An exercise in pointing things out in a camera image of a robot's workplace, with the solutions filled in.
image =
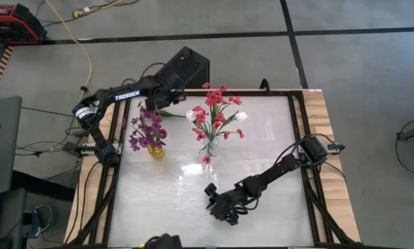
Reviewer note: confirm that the red artificial flower bunch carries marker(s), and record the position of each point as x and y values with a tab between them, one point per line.
215	98

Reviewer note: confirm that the black metal table frame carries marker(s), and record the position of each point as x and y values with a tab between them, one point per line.
279	93

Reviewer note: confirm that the large purple flower bunch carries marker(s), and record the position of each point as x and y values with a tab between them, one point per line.
148	129

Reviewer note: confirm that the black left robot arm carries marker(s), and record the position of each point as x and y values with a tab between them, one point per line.
127	95

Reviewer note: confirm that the red and black equipment case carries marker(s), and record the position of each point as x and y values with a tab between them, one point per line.
6	29

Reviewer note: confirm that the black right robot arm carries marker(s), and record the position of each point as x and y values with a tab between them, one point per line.
279	169

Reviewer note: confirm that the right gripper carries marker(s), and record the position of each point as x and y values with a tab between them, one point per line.
231	207

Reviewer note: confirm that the black perforated computer case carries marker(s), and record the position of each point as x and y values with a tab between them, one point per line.
193	62

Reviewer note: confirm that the black floor beam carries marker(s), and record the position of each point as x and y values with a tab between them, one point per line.
44	186

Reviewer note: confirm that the clear glass vase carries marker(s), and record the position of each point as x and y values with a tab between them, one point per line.
212	147

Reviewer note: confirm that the dark red artificial tulip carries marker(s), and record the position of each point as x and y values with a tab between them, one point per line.
163	133

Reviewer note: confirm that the yellow power plug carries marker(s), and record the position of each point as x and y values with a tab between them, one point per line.
77	13

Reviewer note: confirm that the yellow glass vase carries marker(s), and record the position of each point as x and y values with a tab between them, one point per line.
157	154

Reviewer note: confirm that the blue gray device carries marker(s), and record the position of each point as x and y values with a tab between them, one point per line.
37	221

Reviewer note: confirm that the person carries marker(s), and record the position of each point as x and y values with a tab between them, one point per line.
163	242

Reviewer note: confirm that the wooden work table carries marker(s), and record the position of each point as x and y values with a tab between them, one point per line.
338	200

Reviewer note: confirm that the white artificial tulip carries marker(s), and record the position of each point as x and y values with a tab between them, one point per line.
241	116
191	115

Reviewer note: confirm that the gray desk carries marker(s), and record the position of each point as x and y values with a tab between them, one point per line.
4	148

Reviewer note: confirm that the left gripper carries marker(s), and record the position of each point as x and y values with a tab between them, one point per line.
161	93

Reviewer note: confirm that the small purple flower bunch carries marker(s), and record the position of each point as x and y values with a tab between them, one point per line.
147	113

